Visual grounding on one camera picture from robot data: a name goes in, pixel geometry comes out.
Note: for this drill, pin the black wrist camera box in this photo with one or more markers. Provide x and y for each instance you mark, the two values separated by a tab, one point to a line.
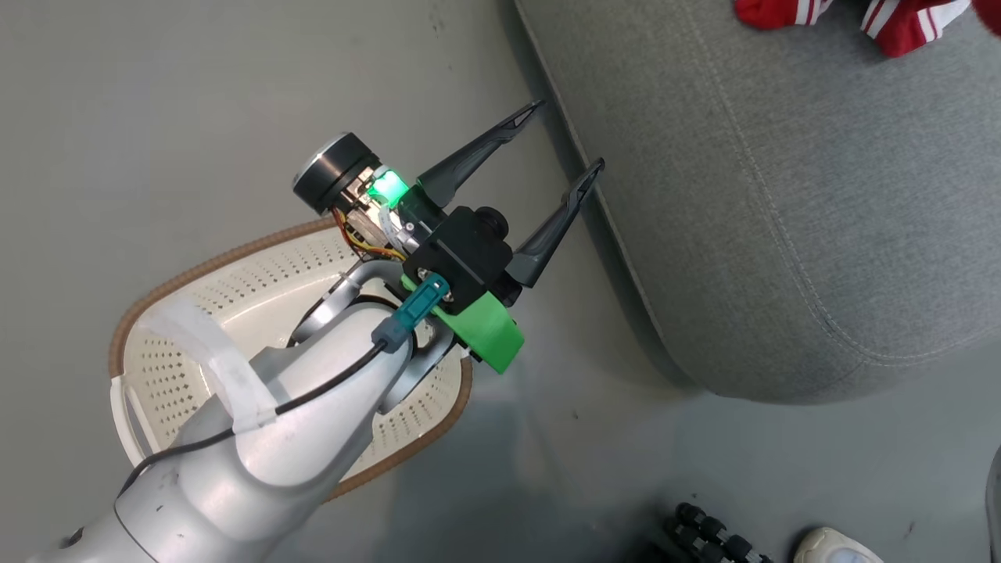
461	258

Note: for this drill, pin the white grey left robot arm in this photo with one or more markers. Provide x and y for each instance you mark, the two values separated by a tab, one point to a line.
313	422

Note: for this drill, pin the red white striped garment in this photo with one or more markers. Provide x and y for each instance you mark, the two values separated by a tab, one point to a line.
907	23

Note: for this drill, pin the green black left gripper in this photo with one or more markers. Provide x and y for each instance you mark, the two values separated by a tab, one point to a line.
387	188

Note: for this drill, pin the white perforated basket brown rim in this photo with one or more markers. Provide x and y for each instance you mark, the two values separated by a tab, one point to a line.
258	274

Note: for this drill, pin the grey fabric sofa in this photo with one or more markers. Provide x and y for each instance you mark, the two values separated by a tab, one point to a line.
782	234

